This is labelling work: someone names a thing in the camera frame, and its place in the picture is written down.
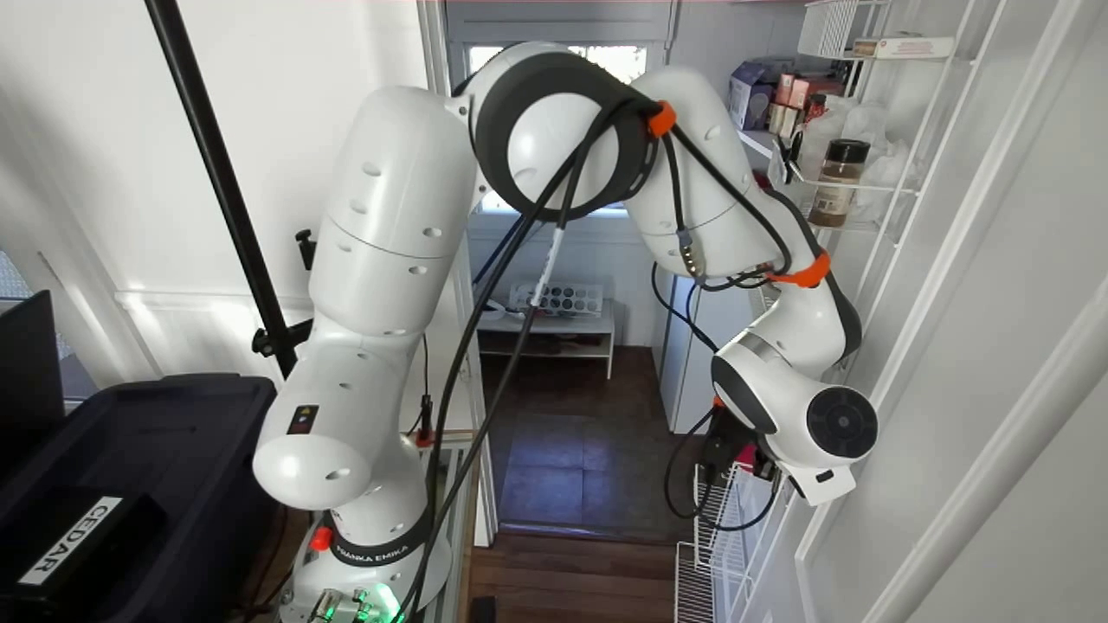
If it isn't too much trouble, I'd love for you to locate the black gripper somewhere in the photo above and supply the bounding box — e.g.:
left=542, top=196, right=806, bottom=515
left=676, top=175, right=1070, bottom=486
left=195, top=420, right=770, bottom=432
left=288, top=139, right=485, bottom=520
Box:
left=693, top=422, right=759, bottom=486

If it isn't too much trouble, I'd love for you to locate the white tray of cups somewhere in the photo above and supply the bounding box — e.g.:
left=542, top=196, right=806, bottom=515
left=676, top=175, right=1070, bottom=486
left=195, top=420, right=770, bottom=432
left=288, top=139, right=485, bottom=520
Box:
left=506, top=276, right=606, bottom=321

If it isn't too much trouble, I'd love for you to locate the white low bench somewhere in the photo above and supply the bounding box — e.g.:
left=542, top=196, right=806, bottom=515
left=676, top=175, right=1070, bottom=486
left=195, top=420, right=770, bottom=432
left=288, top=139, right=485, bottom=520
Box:
left=476, top=304, right=619, bottom=385

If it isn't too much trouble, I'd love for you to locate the white robot cart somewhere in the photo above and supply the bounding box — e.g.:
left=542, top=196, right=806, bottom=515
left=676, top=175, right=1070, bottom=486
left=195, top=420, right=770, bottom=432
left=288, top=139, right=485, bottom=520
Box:
left=419, top=425, right=501, bottom=623

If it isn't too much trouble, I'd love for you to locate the white panelled door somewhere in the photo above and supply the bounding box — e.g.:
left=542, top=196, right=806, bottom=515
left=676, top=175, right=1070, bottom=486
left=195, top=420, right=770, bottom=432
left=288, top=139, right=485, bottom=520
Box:
left=707, top=0, right=1108, bottom=623

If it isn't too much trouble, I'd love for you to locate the dark capped spice jar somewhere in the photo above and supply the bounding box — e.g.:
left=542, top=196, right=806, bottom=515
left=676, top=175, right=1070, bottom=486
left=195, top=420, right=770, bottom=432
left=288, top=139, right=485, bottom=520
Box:
left=803, top=134, right=872, bottom=232

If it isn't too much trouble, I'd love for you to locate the small red black clamp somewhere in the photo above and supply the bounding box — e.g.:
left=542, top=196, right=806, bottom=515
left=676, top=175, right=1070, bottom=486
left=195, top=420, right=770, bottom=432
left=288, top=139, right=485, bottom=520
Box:
left=404, top=392, right=442, bottom=452

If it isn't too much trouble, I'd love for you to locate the white plastic bag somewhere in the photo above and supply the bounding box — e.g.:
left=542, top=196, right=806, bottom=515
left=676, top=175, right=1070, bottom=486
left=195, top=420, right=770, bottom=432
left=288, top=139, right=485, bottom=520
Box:
left=793, top=94, right=930, bottom=194

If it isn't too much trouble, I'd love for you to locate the pink white food package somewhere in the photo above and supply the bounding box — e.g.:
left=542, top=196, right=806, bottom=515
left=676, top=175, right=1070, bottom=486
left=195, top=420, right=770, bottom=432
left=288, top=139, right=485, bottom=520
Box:
left=770, top=68, right=813, bottom=141

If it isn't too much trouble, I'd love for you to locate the purple food box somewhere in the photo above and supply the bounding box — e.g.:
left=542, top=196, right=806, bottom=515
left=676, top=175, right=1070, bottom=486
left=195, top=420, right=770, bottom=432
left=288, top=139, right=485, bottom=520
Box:
left=723, top=60, right=778, bottom=134

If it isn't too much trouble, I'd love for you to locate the black tripod pole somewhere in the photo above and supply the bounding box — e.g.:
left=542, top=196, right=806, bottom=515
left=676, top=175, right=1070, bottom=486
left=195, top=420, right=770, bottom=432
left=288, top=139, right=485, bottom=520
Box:
left=142, top=0, right=317, bottom=381

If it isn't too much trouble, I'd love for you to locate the black plastic storage bin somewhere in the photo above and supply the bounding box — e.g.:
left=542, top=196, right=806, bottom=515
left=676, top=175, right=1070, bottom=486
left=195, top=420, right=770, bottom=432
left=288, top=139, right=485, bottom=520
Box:
left=0, top=370, right=282, bottom=623

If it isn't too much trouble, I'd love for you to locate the black monitor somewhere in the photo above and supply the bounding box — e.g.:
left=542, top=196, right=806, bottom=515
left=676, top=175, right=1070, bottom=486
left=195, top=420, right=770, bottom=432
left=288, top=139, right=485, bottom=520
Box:
left=0, top=286, right=69, bottom=478

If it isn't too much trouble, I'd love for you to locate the black looped gripper cable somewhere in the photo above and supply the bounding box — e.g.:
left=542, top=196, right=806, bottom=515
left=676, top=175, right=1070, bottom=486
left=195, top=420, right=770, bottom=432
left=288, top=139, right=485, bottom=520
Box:
left=662, top=406, right=790, bottom=537

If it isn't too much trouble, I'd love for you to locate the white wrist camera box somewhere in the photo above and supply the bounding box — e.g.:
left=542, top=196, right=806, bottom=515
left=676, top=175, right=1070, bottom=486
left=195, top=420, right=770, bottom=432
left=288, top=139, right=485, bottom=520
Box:
left=784, top=452, right=866, bottom=508

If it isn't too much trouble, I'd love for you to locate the orange cable strap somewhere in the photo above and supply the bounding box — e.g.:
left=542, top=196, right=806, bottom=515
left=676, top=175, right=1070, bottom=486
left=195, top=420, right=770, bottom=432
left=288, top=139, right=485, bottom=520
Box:
left=646, top=96, right=681, bottom=141
left=770, top=248, right=834, bottom=294

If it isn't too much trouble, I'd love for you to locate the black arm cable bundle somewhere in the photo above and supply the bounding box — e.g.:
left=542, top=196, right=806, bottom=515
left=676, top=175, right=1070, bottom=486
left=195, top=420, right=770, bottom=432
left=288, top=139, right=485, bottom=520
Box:
left=393, top=96, right=809, bottom=623

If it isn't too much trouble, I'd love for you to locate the black camera on clamp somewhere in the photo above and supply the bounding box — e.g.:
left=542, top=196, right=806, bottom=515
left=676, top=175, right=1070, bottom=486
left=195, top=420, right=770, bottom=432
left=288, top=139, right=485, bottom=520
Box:
left=292, top=225, right=324, bottom=276

